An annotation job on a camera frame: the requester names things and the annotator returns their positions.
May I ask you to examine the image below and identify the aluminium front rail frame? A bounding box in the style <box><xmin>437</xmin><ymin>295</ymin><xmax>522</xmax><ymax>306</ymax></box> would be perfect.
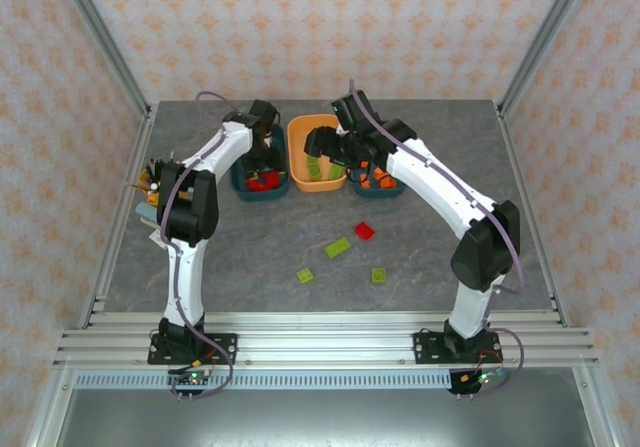
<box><xmin>52</xmin><ymin>310</ymin><xmax>600</xmax><ymax>371</ymax></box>

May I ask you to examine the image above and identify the pale blue flat object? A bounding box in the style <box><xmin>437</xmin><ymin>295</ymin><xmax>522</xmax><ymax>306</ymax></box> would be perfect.
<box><xmin>134</xmin><ymin>201</ymin><xmax>162</xmax><ymax>226</ymax></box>

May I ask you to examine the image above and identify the perforated metal cable tray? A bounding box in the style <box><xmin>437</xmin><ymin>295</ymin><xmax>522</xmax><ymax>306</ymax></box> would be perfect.
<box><xmin>73</xmin><ymin>370</ymin><xmax>454</xmax><ymax>392</ymax></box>

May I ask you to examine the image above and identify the aluminium frame post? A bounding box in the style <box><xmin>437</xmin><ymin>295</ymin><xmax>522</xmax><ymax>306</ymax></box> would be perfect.
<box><xmin>52</xmin><ymin>0</ymin><xmax>152</xmax><ymax>119</ymax></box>
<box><xmin>499</xmin><ymin>0</ymin><xmax>600</xmax><ymax>116</ymax></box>

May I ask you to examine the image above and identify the yellow metal bucket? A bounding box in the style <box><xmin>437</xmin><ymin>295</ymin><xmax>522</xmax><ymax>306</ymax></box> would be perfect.
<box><xmin>130</xmin><ymin>156</ymin><xmax>174</xmax><ymax>206</ymax></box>

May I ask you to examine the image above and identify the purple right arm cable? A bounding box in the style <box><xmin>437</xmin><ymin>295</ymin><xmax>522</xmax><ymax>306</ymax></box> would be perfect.
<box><xmin>348</xmin><ymin>79</ymin><xmax>526</xmax><ymax>398</ymax></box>

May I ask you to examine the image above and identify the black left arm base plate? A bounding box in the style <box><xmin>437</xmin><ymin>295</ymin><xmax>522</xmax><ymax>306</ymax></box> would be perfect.
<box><xmin>147</xmin><ymin>332</ymin><xmax>239</xmax><ymax>366</ymax></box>

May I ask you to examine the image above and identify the long green lego brick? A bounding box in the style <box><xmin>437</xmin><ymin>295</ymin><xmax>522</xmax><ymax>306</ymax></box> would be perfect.
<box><xmin>323</xmin><ymin>236</ymin><xmax>352</xmax><ymax>259</ymax></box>

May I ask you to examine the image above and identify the teal plastic bin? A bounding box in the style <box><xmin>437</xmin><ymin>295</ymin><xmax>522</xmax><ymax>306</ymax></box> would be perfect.
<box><xmin>229</xmin><ymin>124</ymin><xmax>292</xmax><ymax>203</ymax></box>
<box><xmin>349</xmin><ymin>160</ymin><xmax>407</xmax><ymax>200</ymax></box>

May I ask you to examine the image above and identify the orange plastic bin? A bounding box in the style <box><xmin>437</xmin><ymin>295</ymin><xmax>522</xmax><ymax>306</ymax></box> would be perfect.
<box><xmin>286</xmin><ymin>113</ymin><xmax>350</xmax><ymax>194</ymax></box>

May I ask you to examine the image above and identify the aluminium side rail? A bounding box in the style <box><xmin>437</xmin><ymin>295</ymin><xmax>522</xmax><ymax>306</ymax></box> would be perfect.
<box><xmin>494</xmin><ymin>102</ymin><xmax>571</xmax><ymax>328</ymax></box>
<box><xmin>78</xmin><ymin>106</ymin><xmax>157</xmax><ymax>329</ymax></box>

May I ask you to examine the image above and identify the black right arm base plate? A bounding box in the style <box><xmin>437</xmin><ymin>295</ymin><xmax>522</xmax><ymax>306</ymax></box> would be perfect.
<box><xmin>413</xmin><ymin>330</ymin><xmax>503</xmax><ymax>366</ymax></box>

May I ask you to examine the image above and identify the grey metal panel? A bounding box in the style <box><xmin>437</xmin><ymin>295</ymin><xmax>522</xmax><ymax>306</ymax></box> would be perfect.
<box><xmin>27</xmin><ymin>369</ymin><xmax>626</xmax><ymax>447</ymax></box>

